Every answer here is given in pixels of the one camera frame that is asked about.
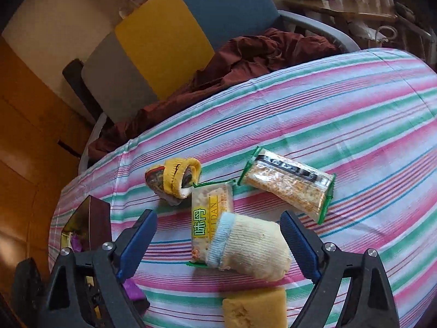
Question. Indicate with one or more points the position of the cream sock blue cuff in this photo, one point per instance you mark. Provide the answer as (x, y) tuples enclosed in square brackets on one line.
[(252, 242)]

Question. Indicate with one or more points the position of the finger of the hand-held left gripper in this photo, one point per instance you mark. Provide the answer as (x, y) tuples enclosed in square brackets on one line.
[(141, 306)]

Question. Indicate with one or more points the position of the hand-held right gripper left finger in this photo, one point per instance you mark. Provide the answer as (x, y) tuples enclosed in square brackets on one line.
[(136, 246)]

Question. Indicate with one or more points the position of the striped pink green cloth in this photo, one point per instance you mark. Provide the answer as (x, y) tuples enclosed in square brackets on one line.
[(341, 116)]

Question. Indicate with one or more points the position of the yellow dark patterned sock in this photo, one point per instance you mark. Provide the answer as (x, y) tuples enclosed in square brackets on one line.
[(170, 177)]

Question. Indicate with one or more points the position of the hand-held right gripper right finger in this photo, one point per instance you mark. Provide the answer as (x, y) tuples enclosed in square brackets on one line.
[(300, 246)]

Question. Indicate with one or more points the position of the maroon cloth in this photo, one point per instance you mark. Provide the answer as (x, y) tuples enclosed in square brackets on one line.
[(245, 58)]

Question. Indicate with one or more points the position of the wooden wardrobe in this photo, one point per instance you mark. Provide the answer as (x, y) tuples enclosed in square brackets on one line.
[(27, 143)]

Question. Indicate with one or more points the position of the cracker packet yellow label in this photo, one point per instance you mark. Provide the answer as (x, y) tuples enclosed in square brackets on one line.
[(208, 211)]

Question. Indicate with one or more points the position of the cracker packet with barcode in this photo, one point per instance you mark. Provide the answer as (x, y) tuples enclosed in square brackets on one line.
[(290, 184)]

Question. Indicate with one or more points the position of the purple packet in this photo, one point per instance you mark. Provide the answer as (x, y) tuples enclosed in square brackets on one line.
[(75, 242), (133, 288)]

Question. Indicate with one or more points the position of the wooden side table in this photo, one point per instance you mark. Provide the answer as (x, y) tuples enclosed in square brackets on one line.
[(351, 8)]

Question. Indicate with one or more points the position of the grey yellow blue chair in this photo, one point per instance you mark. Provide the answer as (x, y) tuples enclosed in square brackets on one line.
[(160, 41)]

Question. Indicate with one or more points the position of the yellow sponge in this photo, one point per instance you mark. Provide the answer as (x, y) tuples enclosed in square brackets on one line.
[(252, 309)]

